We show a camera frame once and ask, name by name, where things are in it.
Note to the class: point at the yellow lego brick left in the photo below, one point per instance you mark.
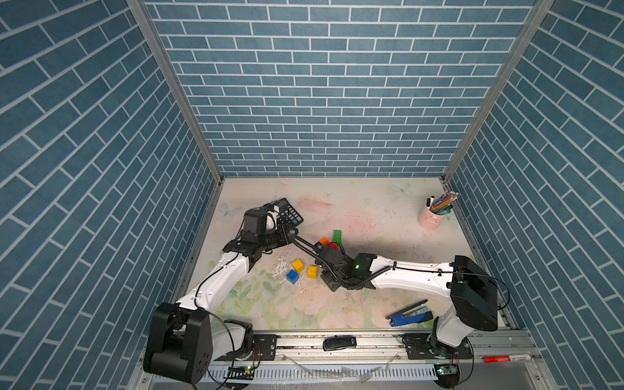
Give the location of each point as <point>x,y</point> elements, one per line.
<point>298,266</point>

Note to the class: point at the blue black stapler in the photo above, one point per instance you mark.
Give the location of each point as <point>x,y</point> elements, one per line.
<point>412,314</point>

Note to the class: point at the blue lego brick left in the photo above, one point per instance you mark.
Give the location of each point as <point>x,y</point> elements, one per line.
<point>292,276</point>

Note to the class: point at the pink pencil cup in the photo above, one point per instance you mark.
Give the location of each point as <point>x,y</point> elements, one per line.
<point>428,221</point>

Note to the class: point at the red marker pen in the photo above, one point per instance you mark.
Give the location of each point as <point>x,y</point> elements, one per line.
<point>507,358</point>

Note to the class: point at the yellow lego brick middle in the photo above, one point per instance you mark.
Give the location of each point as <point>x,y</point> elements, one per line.
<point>312,272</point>

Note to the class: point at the dark green long lego brick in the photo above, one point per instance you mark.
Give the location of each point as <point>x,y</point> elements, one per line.
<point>337,237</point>

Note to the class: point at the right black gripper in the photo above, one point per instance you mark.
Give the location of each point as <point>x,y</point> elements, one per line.
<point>325,276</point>

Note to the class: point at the black desk calculator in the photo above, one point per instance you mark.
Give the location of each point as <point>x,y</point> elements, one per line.
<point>286,214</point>

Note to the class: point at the coloured pencils bundle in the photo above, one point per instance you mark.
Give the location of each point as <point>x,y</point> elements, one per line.
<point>443,204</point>

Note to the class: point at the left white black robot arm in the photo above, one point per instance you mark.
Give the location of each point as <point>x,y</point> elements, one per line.
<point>182,342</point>

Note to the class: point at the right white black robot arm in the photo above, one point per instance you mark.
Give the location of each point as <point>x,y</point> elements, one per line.
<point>472,292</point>

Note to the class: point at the yellow lego brick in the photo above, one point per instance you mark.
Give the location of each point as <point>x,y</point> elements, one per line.
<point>312,272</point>
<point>298,266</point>

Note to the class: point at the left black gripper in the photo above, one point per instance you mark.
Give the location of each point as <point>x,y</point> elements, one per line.
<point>283,235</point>

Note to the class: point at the black usb dongle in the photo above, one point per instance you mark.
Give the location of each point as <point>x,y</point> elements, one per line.
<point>337,343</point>

